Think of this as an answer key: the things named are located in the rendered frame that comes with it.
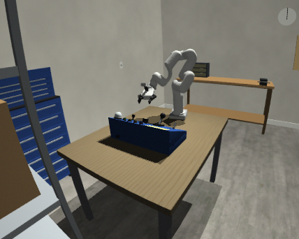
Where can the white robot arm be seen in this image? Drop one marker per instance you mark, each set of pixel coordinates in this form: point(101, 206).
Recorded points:
point(185, 74)

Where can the blue console panel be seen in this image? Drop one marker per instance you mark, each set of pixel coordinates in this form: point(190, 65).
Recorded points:
point(156, 137)

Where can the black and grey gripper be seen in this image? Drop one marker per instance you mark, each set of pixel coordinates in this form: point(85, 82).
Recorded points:
point(148, 95)

